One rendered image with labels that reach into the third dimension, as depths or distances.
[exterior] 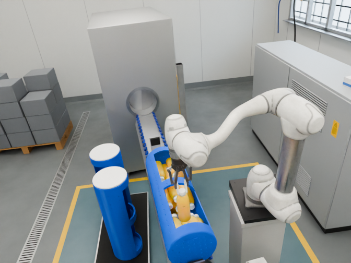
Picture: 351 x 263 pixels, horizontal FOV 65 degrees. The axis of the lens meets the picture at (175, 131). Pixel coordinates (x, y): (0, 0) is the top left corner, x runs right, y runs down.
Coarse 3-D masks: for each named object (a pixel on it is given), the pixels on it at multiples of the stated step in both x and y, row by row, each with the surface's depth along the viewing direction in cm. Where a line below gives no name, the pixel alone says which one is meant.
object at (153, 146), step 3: (150, 138) 260; (153, 138) 260; (156, 138) 259; (159, 138) 260; (150, 141) 261; (153, 141) 260; (156, 141) 261; (159, 141) 262; (150, 144) 263; (153, 144) 261; (156, 144) 262; (159, 144) 263; (153, 147) 265; (156, 147) 266
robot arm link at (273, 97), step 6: (270, 90) 138; (276, 90) 136; (282, 90) 135; (288, 90) 137; (264, 96) 134; (270, 96) 134; (276, 96) 132; (282, 96) 131; (270, 102) 133; (276, 102) 131; (270, 108) 134; (276, 108) 132; (276, 114) 134
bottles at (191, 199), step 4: (164, 164) 219; (164, 168) 215; (180, 172) 210; (168, 176) 206; (172, 176) 214; (180, 176) 208; (188, 188) 194; (188, 192) 190; (192, 196) 187; (192, 200) 184; (172, 204) 184; (176, 204) 182; (192, 204) 182; (172, 208) 186; (176, 208) 180; (192, 208) 182; (172, 212) 184; (176, 212) 185; (176, 216) 182; (196, 216) 173; (200, 220) 168
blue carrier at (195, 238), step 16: (160, 160) 223; (160, 192) 177; (192, 192) 193; (160, 208) 169; (160, 224) 164; (192, 224) 148; (208, 224) 160; (176, 240) 144; (192, 240) 146; (208, 240) 149; (176, 256) 150; (192, 256) 153; (208, 256) 156
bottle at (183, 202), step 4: (180, 196) 143; (184, 196) 143; (188, 196) 146; (176, 200) 146; (180, 200) 143; (184, 200) 143; (188, 200) 145; (180, 204) 144; (184, 204) 144; (188, 204) 145; (180, 208) 146; (184, 208) 145; (188, 208) 147; (180, 212) 147; (184, 212) 147; (188, 212) 148; (180, 216) 149; (184, 216) 148; (188, 216) 149; (180, 220) 151; (184, 220) 150; (188, 220) 151
